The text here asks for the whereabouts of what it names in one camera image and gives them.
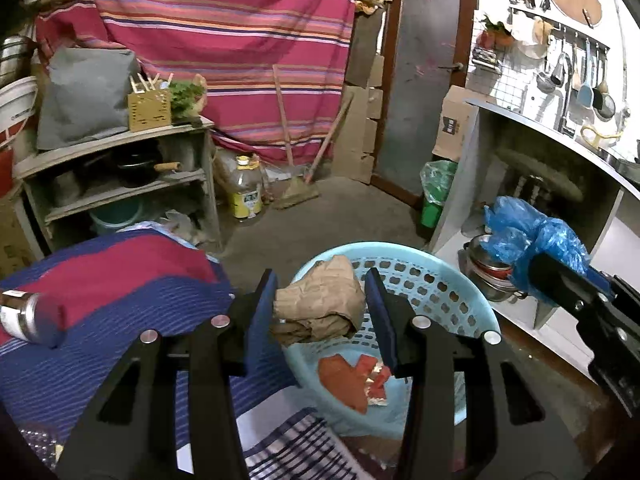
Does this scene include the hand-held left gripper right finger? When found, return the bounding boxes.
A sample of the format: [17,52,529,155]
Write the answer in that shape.
[364,267,586,480]

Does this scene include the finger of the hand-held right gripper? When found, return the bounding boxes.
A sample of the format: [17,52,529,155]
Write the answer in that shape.
[529,252,617,312]

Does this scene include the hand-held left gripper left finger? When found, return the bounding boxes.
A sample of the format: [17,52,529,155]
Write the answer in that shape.
[55,268,281,480]

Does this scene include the blue plastic bag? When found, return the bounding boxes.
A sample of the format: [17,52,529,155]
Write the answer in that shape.
[482,196,593,303]

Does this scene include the light blue plastic basket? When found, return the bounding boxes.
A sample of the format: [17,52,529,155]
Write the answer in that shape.
[280,241,502,441]

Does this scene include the brown paper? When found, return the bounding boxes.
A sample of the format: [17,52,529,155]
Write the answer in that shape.
[270,255,367,346]

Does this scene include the red and gold wrapper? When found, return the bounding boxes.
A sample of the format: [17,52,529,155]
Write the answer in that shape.
[354,353,394,405]

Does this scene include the white kitchen counter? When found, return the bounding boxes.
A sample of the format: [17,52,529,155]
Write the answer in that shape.
[429,97,640,381]

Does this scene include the orange-red wrapper piece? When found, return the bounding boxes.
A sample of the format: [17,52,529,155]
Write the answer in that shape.
[317,355,372,415]

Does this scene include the stack of steel pots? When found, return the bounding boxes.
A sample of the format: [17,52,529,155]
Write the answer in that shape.
[461,233,530,304]

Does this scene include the round stool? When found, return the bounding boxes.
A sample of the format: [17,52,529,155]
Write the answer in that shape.
[494,146,587,207]

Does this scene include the yellow cooking oil bottle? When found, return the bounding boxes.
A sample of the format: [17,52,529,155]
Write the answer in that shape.
[228,155,265,221]

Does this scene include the straw broom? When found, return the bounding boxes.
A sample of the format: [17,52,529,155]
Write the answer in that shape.
[271,96,354,211]

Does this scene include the white and blue checked cloth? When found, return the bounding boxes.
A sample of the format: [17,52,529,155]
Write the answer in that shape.
[234,406,386,480]

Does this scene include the green bin with bag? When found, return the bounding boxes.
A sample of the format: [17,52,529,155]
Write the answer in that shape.
[419,159,459,229]

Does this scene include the red and blue striped blanket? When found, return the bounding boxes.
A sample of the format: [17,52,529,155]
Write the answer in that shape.
[0,230,301,461]

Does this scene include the teal plastic basin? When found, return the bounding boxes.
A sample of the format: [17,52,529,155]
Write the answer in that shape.
[89,199,147,237]

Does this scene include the grey shelf unit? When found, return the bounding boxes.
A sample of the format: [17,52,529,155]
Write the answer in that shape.
[12,116,224,257]

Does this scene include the blue spatula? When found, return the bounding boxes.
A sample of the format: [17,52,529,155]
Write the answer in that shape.
[577,41,597,109]

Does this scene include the cardboard box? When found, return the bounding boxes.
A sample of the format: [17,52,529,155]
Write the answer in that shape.
[430,85,490,163]

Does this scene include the steel ladle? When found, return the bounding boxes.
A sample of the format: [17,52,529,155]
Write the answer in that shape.
[536,51,572,94]

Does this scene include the wooden stick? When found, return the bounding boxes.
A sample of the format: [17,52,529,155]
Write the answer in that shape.
[272,65,296,167]

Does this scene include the wooden utensil holder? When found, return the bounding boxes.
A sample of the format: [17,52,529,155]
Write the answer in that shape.
[127,72,176,134]

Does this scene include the bunch of leafy greens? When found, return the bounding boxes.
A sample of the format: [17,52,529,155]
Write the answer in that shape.
[167,75,208,122]

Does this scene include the grey metal door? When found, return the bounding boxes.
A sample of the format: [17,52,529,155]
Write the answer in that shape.
[372,0,477,197]

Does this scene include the red striped curtain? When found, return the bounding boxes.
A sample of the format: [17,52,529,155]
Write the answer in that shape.
[34,0,364,167]

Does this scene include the grey cushion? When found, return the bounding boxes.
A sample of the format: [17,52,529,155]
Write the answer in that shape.
[37,47,144,151]

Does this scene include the white plastic bucket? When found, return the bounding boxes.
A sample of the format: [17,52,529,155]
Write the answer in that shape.
[0,76,41,152]

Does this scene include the yellow handled utensil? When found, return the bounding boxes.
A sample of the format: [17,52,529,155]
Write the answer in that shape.
[579,124,627,150]

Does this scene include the black pot with wooden handle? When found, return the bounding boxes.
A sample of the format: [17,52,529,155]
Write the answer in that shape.
[116,152,181,187]

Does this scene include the cardboard pieces on wall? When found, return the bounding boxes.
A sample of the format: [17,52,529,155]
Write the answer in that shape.
[331,7,387,184]

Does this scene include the wire grid panel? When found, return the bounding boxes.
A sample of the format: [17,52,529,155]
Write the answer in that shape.
[469,4,612,133]

